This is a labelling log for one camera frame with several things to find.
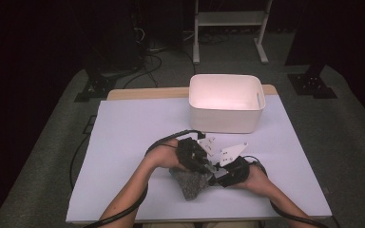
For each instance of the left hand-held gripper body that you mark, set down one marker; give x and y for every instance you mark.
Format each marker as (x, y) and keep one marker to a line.
(191, 155)

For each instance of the white metal stand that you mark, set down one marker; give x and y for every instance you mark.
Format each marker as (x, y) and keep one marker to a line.
(231, 18)

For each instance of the white table sheet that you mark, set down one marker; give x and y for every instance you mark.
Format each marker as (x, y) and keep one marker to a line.
(123, 126)

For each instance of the dark equipment cabinet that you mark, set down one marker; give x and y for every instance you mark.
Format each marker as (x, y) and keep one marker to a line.
(114, 38)

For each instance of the white plastic bin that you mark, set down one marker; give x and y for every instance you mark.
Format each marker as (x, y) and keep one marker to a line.
(225, 114)

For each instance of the grey cloth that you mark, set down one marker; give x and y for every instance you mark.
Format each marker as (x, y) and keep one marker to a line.
(191, 185)

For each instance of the floor outlet plate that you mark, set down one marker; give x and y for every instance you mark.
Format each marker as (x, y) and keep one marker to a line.
(89, 125)

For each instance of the wooden table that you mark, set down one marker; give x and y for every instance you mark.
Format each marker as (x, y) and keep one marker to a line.
(145, 93)

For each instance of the person's right hand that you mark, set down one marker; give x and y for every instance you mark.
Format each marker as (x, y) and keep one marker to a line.
(256, 180)

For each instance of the person's left hand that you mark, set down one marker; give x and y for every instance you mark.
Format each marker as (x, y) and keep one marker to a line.
(163, 156)

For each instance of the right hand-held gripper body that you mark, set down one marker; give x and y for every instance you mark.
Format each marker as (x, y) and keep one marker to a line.
(236, 172)

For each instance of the black stand base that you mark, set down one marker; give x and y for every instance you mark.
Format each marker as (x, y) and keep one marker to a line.
(312, 85)
(96, 87)

